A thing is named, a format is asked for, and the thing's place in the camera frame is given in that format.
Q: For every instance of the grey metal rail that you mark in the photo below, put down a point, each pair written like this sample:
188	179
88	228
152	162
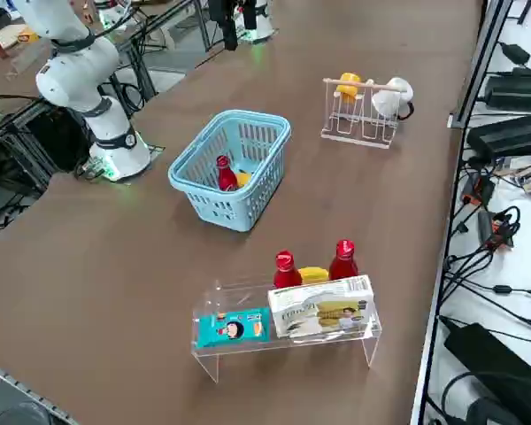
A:
9	385

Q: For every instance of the big black power adapter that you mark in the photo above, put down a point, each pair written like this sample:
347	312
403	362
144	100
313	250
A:
482	350

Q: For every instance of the black metal frame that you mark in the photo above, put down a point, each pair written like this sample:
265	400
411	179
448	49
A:
48	133

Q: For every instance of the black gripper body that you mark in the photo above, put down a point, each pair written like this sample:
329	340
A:
221	11

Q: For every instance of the white cup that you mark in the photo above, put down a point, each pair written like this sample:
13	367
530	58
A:
387	104

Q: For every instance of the small black power adapter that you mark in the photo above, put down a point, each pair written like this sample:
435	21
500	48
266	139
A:
515	53

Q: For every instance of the yellow lemon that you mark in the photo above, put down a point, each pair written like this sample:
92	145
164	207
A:
243	178

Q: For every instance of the yellow packet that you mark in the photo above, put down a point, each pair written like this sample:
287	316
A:
28	35

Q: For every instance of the yellow cup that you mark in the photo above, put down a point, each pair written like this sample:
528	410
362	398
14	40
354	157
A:
346	94

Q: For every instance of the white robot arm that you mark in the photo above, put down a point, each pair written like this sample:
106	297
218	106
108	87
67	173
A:
261	22
75	75

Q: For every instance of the red cola bottle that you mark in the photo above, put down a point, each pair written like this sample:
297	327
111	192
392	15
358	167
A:
343	265
285	274
226	179

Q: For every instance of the teal snack packet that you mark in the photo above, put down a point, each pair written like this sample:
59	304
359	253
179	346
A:
234	327

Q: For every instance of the clear acrylic rack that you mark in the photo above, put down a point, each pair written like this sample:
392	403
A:
230	346

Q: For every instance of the yellow starfruit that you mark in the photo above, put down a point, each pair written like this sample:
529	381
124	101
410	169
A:
314	274

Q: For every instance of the large black power brick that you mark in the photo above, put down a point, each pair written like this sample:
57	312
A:
509	135

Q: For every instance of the small clear acrylic stand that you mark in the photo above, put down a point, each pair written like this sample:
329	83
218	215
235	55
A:
26	57

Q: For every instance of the light blue plastic basket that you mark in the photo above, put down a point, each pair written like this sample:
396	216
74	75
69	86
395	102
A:
248	218

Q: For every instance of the brown cardboard piece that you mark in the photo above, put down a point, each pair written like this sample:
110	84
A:
6	35

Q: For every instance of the white biscuit box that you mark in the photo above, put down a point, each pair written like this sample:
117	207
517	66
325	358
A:
318	310

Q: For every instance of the aluminium edge rail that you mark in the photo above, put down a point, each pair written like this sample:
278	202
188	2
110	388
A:
480	62

